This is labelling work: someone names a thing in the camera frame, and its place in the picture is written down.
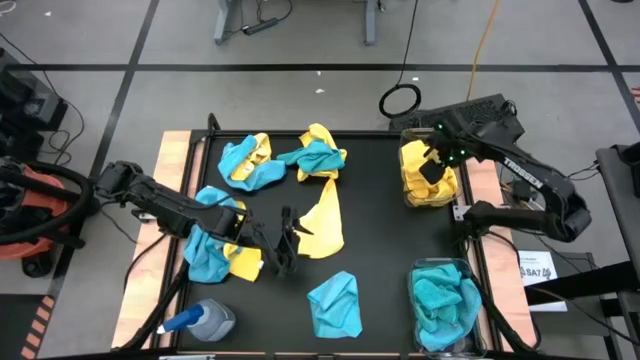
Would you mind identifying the black mat with hazard stripes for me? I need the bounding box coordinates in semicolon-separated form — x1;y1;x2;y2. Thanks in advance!
0;293;57;360

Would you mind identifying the white printed paper sheet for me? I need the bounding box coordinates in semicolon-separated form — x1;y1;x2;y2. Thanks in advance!
517;249;569;314

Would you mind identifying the black power strip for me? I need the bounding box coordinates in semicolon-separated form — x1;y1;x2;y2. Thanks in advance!
241;17;281;36

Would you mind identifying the black equipment stack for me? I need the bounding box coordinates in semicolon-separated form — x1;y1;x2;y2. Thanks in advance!
0;47;69;161

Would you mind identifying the black ventilated computer case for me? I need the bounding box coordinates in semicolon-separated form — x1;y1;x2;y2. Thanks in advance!
388;93;526;146

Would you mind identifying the black vacuum hose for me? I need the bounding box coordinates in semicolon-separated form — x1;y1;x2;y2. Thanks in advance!
0;159;96;246

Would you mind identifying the grey desk leg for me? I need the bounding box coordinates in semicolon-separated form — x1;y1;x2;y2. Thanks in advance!
214;0;239;45
363;0;378;46

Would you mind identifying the clear plastic basket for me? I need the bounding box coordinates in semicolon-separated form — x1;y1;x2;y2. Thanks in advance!
407;257;494;359
397;127;460;209

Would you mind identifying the black coiled cable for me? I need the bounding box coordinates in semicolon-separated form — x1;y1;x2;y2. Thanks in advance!
378;0;423;120

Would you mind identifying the orange vacuum cleaner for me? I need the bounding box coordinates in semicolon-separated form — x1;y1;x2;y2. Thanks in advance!
0;158;86;279

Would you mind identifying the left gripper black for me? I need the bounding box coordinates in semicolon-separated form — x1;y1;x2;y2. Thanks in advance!
247;204;316;277

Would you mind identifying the black table frame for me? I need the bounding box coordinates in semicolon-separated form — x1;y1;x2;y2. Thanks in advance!
149;112;541;360

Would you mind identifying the black metal beam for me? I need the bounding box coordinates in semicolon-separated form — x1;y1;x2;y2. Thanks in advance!
524;260;640;307

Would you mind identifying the blue microfiber towel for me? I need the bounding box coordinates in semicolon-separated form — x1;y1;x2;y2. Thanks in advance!
306;271;364;339
276;139;346;175
414;307;474;353
452;277;484;334
411;263;464;312
182;185;241;285
217;134;288;193

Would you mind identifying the grey spray bottle blue nozzle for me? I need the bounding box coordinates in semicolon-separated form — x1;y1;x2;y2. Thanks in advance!
155;298;237;343

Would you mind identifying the yellow cable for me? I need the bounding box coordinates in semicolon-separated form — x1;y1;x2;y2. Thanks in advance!
465;0;501;102

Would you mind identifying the dark grey cart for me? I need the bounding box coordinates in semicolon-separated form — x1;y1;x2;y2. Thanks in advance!
594;142;640;274

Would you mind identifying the black corrugated cable conduit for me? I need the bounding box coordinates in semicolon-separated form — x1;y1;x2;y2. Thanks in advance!
472;279;539;354
117;262;191;351

